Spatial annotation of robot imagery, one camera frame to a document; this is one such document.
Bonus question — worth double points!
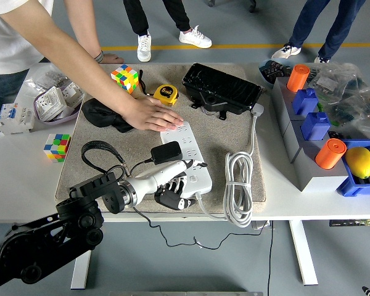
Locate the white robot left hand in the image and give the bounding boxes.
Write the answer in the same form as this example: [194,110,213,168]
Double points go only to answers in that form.
[131,158,208,211]

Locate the person's left hand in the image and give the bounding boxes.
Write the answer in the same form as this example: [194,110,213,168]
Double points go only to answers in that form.
[101,52,125,65]

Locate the person's right hand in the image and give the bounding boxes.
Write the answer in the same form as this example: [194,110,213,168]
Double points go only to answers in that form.
[121,96,185,133]

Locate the thin black plug cord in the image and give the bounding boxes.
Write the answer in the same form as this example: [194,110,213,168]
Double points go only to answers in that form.
[128,157,268,250]

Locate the black plug adapter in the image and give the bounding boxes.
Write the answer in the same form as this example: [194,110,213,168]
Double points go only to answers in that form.
[150,141,183,166]

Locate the white power strip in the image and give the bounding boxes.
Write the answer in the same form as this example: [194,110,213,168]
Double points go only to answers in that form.
[160,120,213,198]

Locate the colourful puzzle cube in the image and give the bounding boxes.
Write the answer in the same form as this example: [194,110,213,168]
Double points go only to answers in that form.
[43,133,72,163]
[110,64,139,94]

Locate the person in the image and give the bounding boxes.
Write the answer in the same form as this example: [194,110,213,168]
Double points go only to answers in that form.
[271,0,366,64]
[0,0,55,124]
[123,0,213,62]

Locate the black cloth pouch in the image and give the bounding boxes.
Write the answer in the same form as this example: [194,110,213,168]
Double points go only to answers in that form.
[81,97,136,133]

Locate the grey-brown mat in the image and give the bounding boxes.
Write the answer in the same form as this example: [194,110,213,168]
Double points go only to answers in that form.
[55,63,268,215]

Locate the black table control panel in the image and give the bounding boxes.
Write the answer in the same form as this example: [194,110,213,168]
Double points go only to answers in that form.
[329,218,370,228]

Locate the white table leg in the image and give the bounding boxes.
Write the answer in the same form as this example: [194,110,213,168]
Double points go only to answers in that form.
[70,249,93,290]
[288,220,319,286]

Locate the black glossy device box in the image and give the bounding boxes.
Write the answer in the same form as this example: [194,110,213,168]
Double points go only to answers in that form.
[181,63,265,120]

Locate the blue plastic bin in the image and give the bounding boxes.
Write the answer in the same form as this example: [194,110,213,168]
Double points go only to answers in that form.
[336,138,370,197]

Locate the white circuit breaker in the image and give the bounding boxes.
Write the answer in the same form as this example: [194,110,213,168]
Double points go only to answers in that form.
[0,103,35,136]

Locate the light blue bowl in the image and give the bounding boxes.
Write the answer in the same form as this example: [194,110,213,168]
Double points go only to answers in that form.
[258,57,297,86]

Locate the grey block base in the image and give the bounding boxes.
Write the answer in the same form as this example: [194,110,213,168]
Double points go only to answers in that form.
[271,76,349,192]

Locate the yellow lemon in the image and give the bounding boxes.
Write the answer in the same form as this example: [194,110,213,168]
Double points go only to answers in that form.
[344,146,370,179]

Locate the dark circuit boards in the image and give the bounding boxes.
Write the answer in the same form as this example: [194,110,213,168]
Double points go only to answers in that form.
[261,60,294,78]

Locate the orange cylinder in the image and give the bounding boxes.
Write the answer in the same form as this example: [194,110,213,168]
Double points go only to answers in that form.
[286,64,311,93]
[314,138,348,170]

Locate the blue plastic block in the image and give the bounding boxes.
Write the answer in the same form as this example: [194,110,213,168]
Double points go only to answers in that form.
[292,88,320,117]
[300,111,331,141]

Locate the clear bag of components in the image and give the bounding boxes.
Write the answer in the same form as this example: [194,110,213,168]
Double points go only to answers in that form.
[306,62,370,104]
[325,91,370,141]

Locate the yellow tape measure black strap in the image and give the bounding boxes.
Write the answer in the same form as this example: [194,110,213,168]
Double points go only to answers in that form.
[138,69,179,107]

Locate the white power strip cable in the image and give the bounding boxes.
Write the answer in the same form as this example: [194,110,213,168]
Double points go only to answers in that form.
[194,103,265,229]

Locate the black hanging cable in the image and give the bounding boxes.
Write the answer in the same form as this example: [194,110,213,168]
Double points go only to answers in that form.
[266,220,275,296]

